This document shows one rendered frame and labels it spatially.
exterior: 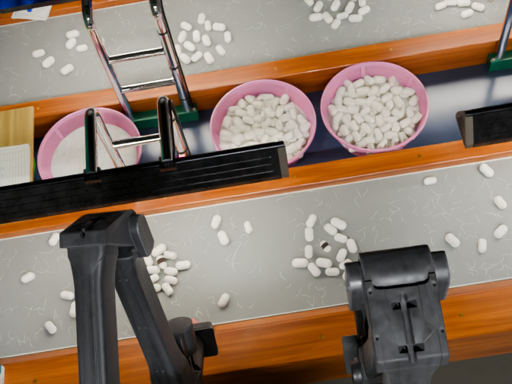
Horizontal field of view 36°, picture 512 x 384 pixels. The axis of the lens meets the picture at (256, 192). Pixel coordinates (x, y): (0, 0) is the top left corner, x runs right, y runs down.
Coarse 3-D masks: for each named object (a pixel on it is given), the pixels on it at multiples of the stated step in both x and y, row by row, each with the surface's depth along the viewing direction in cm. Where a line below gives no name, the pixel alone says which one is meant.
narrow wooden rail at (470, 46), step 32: (448, 32) 204; (480, 32) 203; (256, 64) 206; (288, 64) 205; (320, 64) 204; (352, 64) 203; (416, 64) 206; (448, 64) 208; (64, 96) 208; (96, 96) 207; (128, 96) 206; (160, 96) 205; (192, 96) 206
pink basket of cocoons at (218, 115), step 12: (252, 84) 203; (276, 84) 203; (288, 84) 201; (228, 96) 202; (240, 96) 205; (300, 96) 201; (216, 108) 200; (300, 108) 203; (312, 108) 197; (216, 120) 201; (312, 120) 197; (216, 132) 200; (312, 132) 194; (216, 144) 197
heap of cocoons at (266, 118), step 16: (272, 96) 204; (288, 96) 203; (240, 112) 202; (256, 112) 204; (272, 112) 201; (288, 112) 202; (224, 128) 203; (240, 128) 200; (256, 128) 199; (272, 128) 199; (288, 128) 200; (304, 128) 198; (224, 144) 198; (240, 144) 199; (256, 144) 197; (288, 144) 198; (304, 144) 197; (288, 160) 195
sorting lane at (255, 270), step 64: (320, 192) 189; (384, 192) 187; (448, 192) 186; (0, 256) 190; (64, 256) 188; (192, 256) 185; (256, 256) 183; (320, 256) 181; (448, 256) 178; (0, 320) 182; (64, 320) 181; (128, 320) 179
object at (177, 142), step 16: (96, 112) 162; (160, 112) 159; (176, 112) 167; (96, 128) 160; (160, 128) 157; (176, 128) 171; (96, 144) 158; (112, 144) 174; (128, 144) 174; (144, 144) 175; (160, 144) 156; (176, 144) 176; (96, 160) 156; (112, 160) 179; (160, 160) 154; (96, 176) 154
